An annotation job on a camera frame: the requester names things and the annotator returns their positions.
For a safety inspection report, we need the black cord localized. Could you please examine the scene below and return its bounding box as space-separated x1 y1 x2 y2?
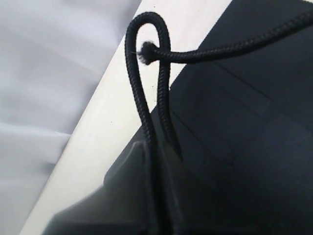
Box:
125 8 313 235

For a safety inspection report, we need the black plastic carry case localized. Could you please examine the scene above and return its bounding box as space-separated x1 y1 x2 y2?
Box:
146 0 313 235

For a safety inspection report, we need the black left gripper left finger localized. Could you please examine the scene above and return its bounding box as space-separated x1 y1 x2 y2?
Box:
47 141 150 235

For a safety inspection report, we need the white backdrop curtain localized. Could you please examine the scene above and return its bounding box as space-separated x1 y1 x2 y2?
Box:
0 0 144 196

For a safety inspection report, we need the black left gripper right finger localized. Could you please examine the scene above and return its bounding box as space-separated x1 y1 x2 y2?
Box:
158 144 313 235

